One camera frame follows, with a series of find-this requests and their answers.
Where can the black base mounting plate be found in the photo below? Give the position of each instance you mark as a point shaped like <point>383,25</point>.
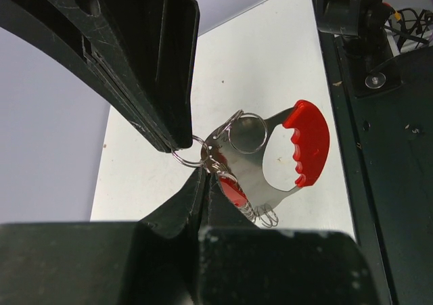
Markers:
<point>381,93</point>

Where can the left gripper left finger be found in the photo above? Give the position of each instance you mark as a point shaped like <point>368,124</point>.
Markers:
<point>149,261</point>

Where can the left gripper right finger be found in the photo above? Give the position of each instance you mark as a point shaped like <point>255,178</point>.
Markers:
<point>240,263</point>

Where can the red key tag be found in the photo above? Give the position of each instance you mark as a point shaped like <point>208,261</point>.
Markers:
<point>233,192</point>

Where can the silver keyring with red tag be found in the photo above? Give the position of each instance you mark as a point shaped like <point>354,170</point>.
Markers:
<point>236,149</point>

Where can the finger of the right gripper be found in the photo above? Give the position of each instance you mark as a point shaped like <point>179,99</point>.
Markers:
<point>149,47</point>
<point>37,23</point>

